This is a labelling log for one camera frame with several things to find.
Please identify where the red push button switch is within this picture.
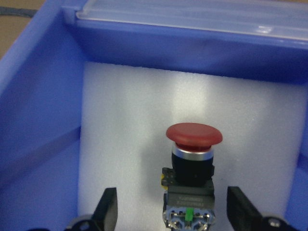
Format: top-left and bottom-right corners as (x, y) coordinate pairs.
(161, 123), (223, 231)

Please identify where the blue bin right side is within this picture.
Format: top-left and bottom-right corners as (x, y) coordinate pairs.
(0, 0), (308, 231)

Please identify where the white foam pad right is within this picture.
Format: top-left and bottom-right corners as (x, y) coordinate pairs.
(78, 63), (307, 231)

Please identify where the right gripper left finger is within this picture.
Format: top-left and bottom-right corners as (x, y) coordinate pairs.
(66, 188), (118, 231)

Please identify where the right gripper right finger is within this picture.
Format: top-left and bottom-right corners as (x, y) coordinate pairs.
(227, 186), (293, 231)

